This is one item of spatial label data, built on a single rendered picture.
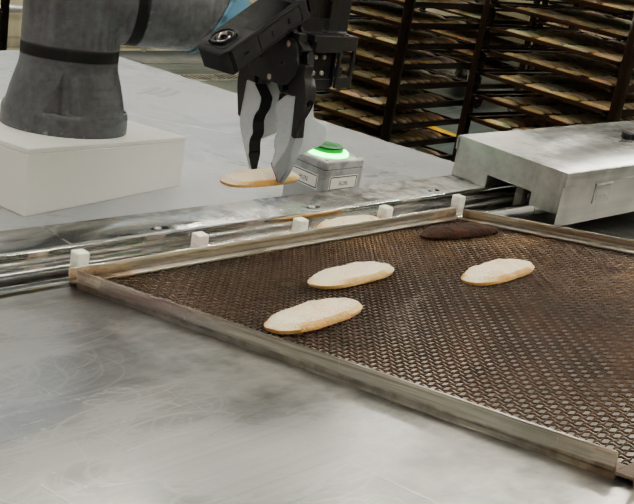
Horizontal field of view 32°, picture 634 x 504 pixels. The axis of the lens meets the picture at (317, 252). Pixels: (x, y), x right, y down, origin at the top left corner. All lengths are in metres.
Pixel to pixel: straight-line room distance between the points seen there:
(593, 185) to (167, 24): 0.59
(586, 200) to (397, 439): 0.92
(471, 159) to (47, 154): 0.58
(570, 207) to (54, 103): 0.66
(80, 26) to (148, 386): 0.71
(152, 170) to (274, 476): 0.86
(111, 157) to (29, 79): 0.13
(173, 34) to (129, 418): 0.80
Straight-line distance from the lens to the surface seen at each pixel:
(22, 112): 1.31
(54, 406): 0.63
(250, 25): 1.04
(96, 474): 0.54
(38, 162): 1.23
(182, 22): 1.34
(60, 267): 1.03
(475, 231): 1.12
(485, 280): 0.92
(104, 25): 1.31
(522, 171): 1.45
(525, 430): 0.59
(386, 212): 1.28
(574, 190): 1.44
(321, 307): 0.79
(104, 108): 1.31
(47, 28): 1.31
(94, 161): 1.29
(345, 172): 1.36
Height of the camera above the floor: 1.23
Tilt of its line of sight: 19 degrees down
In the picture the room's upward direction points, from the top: 10 degrees clockwise
